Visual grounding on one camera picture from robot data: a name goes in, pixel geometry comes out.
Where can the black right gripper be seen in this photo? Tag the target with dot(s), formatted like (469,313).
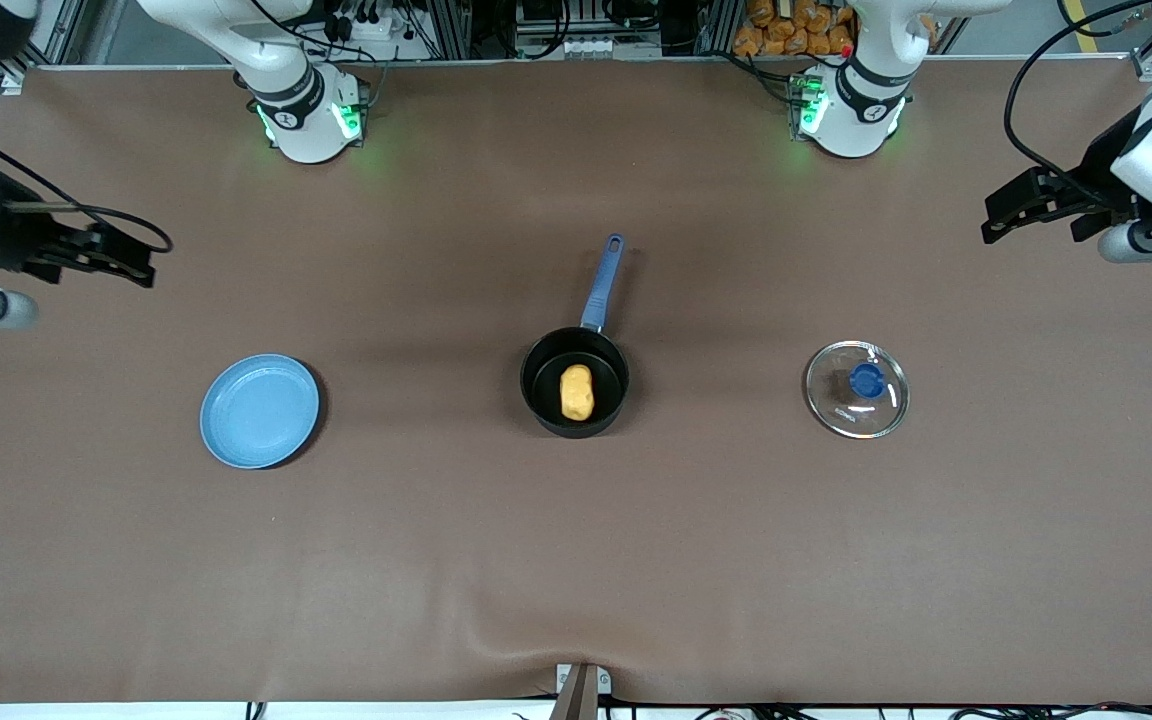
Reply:
(6,243)

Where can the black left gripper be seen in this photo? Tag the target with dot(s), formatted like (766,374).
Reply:
(1096,177)

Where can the glass lid with blue knob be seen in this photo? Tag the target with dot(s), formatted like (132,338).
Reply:
(867,380)

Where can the yellow potato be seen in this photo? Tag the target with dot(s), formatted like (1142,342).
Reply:
(577,392)

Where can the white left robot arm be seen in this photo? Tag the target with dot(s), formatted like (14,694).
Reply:
(881,60)

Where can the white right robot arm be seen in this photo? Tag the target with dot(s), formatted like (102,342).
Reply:
(286,60)

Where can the light blue plate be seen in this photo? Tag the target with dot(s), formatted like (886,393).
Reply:
(258,412)

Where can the orange food pile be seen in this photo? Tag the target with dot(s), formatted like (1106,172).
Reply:
(796,25)

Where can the white power strip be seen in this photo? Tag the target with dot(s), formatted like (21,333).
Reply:
(381,28)

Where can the brown table mat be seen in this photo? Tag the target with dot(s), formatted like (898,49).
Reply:
(736,550)

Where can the white terminal strip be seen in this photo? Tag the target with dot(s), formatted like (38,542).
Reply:
(586,46)

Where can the brown wooden bar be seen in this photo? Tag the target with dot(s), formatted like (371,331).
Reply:
(576,702)

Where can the aluminium frame post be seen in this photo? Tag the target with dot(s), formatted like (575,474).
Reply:
(721,25)
(451,25)

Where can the metal table clamp bracket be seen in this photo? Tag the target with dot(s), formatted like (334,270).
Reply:
(605,682)

